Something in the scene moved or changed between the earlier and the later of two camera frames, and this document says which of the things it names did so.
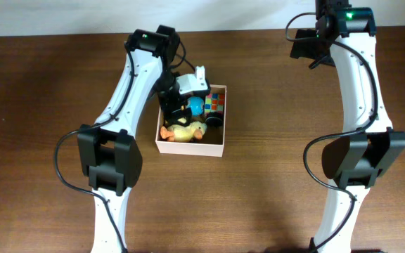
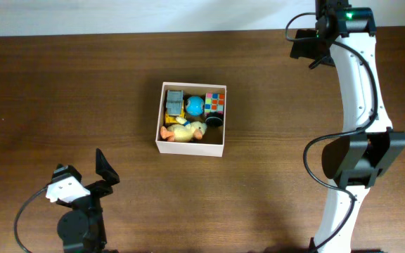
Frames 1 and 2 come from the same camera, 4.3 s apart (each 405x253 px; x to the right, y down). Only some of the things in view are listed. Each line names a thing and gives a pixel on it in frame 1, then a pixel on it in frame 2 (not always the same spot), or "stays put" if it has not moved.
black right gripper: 301,49 stays put
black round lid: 214,119 stays put
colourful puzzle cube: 214,102 stays put
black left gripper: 170,107 to 108,171
